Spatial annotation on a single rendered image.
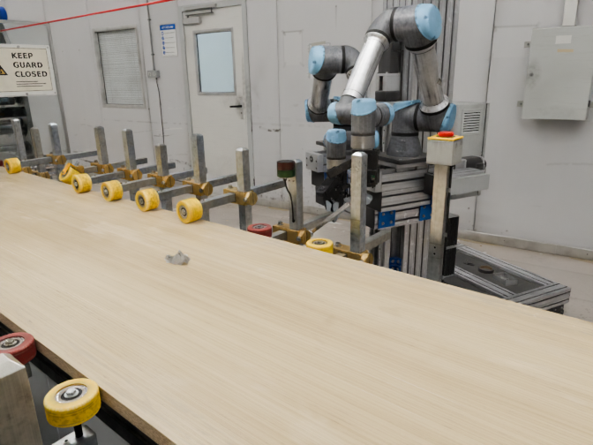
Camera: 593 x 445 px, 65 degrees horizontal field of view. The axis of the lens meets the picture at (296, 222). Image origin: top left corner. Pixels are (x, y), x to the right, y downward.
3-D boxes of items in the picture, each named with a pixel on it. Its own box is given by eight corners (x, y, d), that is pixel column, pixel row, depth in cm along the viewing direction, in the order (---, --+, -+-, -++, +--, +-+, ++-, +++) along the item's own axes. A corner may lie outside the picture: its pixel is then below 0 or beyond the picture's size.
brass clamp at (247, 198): (234, 198, 185) (233, 185, 183) (258, 203, 177) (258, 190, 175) (222, 201, 180) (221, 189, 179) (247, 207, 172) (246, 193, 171)
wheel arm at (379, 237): (382, 238, 174) (383, 228, 172) (391, 240, 172) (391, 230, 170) (311, 277, 142) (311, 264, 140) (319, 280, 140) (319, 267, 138)
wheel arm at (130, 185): (203, 172, 231) (202, 165, 229) (207, 173, 228) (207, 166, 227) (108, 192, 194) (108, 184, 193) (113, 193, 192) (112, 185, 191)
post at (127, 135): (139, 226, 232) (128, 128, 218) (144, 228, 230) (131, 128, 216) (133, 228, 230) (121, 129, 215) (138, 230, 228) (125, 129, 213)
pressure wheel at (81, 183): (94, 186, 207) (87, 193, 212) (87, 169, 207) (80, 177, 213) (81, 189, 203) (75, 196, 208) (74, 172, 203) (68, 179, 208)
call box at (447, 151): (436, 162, 129) (438, 133, 127) (461, 165, 125) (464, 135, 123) (425, 166, 124) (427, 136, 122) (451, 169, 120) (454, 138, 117)
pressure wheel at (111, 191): (114, 176, 194) (124, 188, 191) (111, 191, 198) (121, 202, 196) (101, 178, 190) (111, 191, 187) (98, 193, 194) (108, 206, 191)
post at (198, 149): (206, 245, 202) (197, 132, 187) (212, 247, 200) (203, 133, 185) (199, 248, 199) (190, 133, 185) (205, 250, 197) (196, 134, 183)
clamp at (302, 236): (281, 235, 172) (281, 222, 171) (311, 242, 164) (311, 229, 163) (271, 238, 168) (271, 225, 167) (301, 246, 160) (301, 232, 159)
